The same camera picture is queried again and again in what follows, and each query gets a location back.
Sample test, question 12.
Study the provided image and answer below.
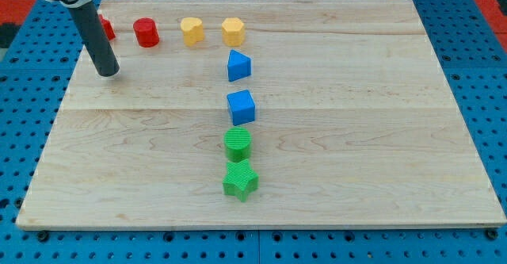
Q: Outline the blue cube block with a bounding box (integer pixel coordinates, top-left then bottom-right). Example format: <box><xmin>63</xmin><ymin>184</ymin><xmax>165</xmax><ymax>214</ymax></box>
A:
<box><xmin>227</xmin><ymin>90</ymin><xmax>256</xmax><ymax>126</ymax></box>

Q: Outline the green cylinder block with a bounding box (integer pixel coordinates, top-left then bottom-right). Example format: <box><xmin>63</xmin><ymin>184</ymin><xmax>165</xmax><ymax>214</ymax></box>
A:
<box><xmin>223</xmin><ymin>127</ymin><xmax>252</xmax><ymax>163</ymax></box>

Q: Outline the red cylinder block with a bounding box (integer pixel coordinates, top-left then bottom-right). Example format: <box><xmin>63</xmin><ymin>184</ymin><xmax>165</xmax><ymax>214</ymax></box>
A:
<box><xmin>133</xmin><ymin>17</ymin><xmax>159</xmax><ymax>48</ymax></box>

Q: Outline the yellow hexagon block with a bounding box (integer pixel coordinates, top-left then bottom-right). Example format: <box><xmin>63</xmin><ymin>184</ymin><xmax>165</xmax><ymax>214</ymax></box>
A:
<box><xmin>221</xmin><ymin>17</ymin><xmax>246</xmax><ymax>47</ymax></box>

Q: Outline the blue triangle block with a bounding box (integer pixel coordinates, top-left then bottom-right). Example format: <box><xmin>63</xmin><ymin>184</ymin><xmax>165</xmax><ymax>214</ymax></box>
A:
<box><xmin>227</xmin><ymin>49</ymin><xmax>252</xmax><ymax>82</ymax></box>

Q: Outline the green star block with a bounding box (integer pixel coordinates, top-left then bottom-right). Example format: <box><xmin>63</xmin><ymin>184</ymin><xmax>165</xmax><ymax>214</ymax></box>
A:
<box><xmin>223</xmin><ymin>159</ymin><xmax>259</xmax><ymax>202</ymax></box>

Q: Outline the yellow heart block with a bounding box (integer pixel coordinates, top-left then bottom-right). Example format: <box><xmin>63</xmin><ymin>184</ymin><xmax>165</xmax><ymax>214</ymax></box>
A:
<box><xmin>180</xmin><ymin>17</ymin><xmax>205</xmax><ymax>47</ymax></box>

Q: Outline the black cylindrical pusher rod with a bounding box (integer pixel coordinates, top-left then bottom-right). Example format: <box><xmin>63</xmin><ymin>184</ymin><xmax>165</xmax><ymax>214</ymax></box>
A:
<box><xmin>68</xmin><ymin>2</ymin><xmax>120</xmax><ymax>77</ymax></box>

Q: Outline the wooden board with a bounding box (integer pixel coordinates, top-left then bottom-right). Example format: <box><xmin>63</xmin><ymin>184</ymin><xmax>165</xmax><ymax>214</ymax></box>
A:
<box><xmin>17</xmin><ymin>0</ymin><xmax>506</xmax><ymax>231</ymax></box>

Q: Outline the red block behind rod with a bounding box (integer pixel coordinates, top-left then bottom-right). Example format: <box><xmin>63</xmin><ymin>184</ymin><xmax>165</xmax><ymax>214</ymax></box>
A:
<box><xmin>99</xmin><ymin>14</ymin><xmax>116</xmax><ymax>40</ymax></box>

